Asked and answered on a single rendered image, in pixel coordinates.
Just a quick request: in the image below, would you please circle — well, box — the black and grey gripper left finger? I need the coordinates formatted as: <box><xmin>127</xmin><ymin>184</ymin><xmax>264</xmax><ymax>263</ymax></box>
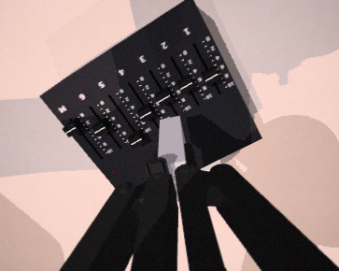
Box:
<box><xmin>59</xmin><ymin>118</ymin><xmax>178</xmax><ymax>271</ymax></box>

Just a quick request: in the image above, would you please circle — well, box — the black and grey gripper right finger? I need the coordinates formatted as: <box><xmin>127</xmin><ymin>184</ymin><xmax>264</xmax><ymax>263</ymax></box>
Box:
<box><xmin>170</xmin><ymin>116</ymin><xmax>339</xmax><ymax>271</ymax></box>

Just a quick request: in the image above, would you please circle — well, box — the black lighting desk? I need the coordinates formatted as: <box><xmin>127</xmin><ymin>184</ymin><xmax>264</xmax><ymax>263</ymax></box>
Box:
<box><xmin>39</xmin><ymin>0</ymin><xmax>261</xmax><ymax>188</ymax></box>

